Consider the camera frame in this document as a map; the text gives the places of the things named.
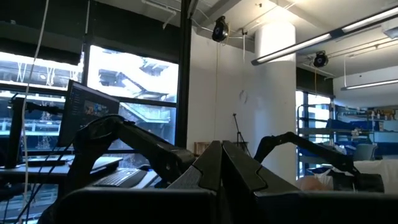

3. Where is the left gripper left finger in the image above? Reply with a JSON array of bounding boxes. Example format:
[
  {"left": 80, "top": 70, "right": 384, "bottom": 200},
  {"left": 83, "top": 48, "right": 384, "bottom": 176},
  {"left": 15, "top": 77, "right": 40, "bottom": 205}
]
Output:
[{"left": 37, "top": 140, "right": 223, "bottom": 224}]

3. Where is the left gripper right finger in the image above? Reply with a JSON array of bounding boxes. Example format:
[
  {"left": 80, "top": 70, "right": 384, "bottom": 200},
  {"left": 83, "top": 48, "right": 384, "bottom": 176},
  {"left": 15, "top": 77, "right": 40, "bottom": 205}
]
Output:
[{"left": 222, "top": 140, "right": 398, "bottom": 224}]

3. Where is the wooden box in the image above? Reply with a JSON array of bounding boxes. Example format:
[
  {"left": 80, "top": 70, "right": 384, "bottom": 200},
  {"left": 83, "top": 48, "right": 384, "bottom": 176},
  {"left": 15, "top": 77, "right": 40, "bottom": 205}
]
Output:
[{"left": 193, "top": 141, "right": 213, "bottom": 156}]

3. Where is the black tripod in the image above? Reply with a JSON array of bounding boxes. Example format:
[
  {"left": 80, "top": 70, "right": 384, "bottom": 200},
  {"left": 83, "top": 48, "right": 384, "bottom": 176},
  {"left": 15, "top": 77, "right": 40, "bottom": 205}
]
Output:
[{"left": 232, "top": 112, "right": 251, "bottom": 156}]

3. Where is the person's hand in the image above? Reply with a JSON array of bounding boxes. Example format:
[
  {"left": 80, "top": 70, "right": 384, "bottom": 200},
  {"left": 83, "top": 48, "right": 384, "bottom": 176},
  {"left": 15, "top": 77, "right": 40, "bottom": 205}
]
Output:
[{"left": 298, "top": 175, "right": 325, "bottom": 191}]

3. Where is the black keyboard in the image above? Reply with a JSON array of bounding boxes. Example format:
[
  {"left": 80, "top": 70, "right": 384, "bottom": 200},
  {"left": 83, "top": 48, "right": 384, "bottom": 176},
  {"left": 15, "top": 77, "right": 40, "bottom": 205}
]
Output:
[{"left": 92, "top": 167, "right": 147, "bottom": 189}]

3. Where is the black window pillar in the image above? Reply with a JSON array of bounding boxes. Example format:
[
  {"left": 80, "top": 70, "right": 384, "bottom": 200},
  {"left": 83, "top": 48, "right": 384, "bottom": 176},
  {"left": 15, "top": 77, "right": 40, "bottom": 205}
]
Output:
[{"left": 174, "top": 0, "right": 200, "bottom": 149}]

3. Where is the blue storage shelving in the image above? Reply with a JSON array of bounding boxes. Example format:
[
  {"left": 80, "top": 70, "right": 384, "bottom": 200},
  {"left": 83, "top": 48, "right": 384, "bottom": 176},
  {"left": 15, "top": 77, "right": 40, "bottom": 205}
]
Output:
[{"left": 297, "top": 104, "right": 398, "bottom": 162}]

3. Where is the grey chair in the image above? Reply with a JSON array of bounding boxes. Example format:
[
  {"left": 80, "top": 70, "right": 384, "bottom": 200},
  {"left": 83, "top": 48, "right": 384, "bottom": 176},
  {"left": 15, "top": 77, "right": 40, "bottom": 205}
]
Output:
[{"left": 352, "top": 142, "right": 379, "bottom": 162}]

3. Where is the black computer monitor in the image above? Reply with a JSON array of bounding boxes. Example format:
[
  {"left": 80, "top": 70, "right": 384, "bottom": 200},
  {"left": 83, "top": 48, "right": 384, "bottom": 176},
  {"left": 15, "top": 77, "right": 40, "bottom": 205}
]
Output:
[{"left": 57, "top": 79, "right": 121, "bottom": 149}]

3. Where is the long ceiling light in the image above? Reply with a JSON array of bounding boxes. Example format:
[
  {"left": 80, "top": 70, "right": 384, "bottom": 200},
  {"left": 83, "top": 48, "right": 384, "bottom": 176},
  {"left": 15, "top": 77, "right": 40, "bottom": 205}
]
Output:
[
  {"left": 251, "top": 6, "right": 398, "bottom": 67},
  {"left": 340, "top": 78, "right": 398, "bottom": 92}
]

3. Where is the dark computer desk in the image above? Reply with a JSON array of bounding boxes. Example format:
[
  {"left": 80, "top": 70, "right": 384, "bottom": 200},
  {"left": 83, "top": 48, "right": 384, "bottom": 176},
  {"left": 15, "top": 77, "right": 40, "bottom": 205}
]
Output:
[{"left": 0, "top": 154, "right": 162, "bottom": 191}]

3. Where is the black monitor stand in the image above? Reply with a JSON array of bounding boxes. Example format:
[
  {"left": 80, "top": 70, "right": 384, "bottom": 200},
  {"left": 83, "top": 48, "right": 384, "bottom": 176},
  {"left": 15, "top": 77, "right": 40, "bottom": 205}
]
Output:
[{"left": 4, "top": 95, "right": 65, "bottom": 170}]

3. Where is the black hanging cable reel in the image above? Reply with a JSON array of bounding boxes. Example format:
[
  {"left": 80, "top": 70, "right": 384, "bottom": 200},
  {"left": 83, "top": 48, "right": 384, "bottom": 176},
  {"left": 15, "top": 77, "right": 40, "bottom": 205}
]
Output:
[
  {"left": 211, "top": 15, "right": 230, "bottom": 43},
  {"left": 313, "top": 50, "right": 330, "bottom": 68}
]

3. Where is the white hanging rope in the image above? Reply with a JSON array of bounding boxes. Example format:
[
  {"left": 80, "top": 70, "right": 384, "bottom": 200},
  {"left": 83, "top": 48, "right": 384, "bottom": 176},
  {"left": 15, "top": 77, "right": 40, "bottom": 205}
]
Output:
[{"left": 17, "top": 0, "right": 50, "bottom": 224}]

